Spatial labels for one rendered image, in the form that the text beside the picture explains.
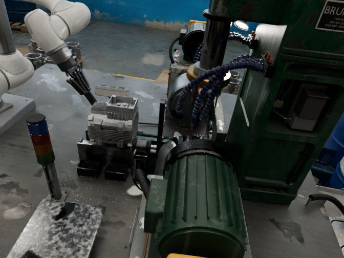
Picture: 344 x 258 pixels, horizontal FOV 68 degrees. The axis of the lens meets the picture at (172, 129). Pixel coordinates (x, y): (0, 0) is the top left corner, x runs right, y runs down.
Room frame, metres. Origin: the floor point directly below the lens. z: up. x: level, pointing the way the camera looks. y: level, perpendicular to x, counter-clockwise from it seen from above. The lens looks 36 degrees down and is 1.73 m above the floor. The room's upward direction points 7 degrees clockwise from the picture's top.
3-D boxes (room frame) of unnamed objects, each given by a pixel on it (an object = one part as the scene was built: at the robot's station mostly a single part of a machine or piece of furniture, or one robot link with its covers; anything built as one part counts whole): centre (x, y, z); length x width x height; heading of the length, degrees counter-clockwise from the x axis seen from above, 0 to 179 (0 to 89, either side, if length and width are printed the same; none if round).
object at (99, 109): (0.98, 0.27, 1.01); 0.20 x 0.19 x 0.19; 89
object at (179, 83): (1.33, -0.09, 1.04); 0.37 x 0.25 x 0.25; 179
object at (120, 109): (0.98, 0.23, 1.11); 0.12 x 0.11 x 0.07; 89
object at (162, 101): (0.85, 0.05, 1.12); 0.04 x 0.03 x 0.26; 89
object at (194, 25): (1.62, -0.06, 1.16); 0.33 x 0.26 x 0.42; 179
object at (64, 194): (0.69, 0.46, 1.01); 0.08 x 0.08 x 0.42; 89
